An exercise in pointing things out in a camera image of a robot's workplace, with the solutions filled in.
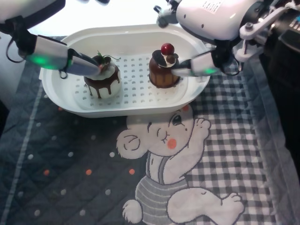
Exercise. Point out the grey quilt with printed bear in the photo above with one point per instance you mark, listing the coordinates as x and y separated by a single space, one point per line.
70 175

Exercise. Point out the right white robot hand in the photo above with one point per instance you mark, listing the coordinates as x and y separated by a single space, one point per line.
206 18

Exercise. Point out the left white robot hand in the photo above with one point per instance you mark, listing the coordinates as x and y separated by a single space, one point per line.
47 51

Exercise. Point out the white oval perforated basin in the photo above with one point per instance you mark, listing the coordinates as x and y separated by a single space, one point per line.
138 77

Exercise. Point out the white cake with chocolate drip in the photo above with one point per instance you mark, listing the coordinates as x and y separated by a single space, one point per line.
110 86

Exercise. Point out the brown cake with red cherry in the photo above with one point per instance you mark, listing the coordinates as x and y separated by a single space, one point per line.
161 77

